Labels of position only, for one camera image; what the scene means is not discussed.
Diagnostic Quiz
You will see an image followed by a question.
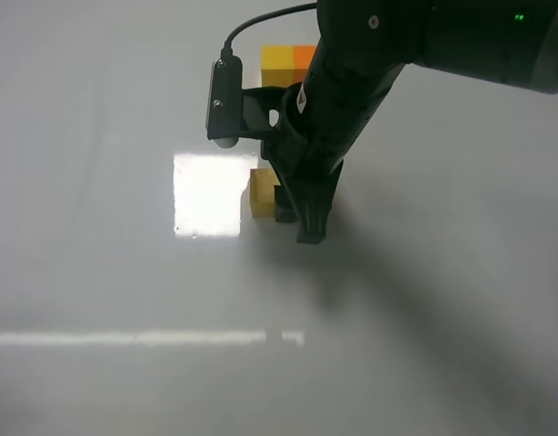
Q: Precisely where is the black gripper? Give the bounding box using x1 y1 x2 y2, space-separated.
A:
268 38 404 244

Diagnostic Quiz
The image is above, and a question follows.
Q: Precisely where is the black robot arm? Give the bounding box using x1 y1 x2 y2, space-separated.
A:
263 0 558 244

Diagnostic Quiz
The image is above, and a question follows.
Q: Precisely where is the yellow template cube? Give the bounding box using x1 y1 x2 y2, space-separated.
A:
260 45 294 88

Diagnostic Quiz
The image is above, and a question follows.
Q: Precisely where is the orange template cube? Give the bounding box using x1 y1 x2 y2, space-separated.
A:
292 45 316 84

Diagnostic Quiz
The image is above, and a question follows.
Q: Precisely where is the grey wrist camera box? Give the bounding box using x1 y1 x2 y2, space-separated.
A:
205 54 243 149

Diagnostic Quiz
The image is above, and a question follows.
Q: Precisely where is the black camera cable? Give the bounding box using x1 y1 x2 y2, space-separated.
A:
221 2 318 61

